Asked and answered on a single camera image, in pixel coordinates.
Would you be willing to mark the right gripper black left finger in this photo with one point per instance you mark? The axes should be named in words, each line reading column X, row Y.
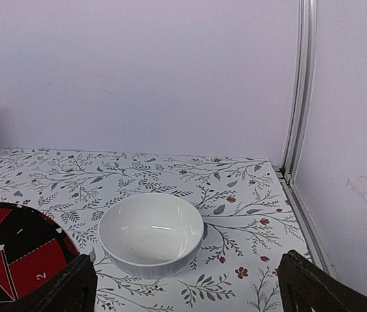
column 72, row 289

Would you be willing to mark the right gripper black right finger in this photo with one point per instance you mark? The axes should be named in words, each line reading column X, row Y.
column 305, row 287

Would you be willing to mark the right aluminium frame post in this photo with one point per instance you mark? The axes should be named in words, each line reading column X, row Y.
column 307, row 27

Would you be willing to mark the white ceramic bowl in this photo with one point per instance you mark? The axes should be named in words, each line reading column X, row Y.
column 151, row 236

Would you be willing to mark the round red black poker mat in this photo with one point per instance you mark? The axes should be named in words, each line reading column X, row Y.
column 33, row 249

